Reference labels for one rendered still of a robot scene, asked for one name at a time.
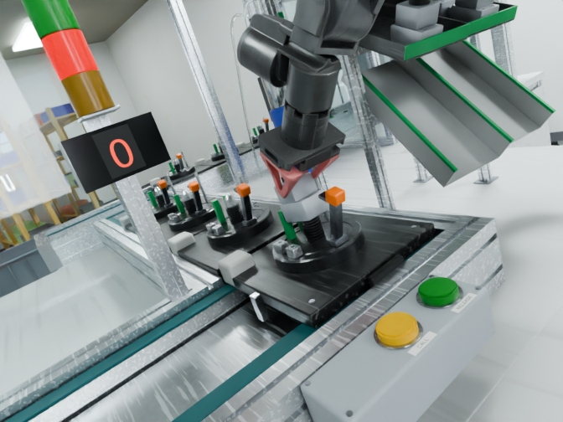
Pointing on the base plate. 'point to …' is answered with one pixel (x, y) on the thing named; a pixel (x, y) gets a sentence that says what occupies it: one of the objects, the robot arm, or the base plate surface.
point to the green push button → (438, 290)
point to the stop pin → (259, 306)
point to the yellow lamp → (87, 93)
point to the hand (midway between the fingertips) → (294, 185)
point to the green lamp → (50, 16)
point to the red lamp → (69, 53)
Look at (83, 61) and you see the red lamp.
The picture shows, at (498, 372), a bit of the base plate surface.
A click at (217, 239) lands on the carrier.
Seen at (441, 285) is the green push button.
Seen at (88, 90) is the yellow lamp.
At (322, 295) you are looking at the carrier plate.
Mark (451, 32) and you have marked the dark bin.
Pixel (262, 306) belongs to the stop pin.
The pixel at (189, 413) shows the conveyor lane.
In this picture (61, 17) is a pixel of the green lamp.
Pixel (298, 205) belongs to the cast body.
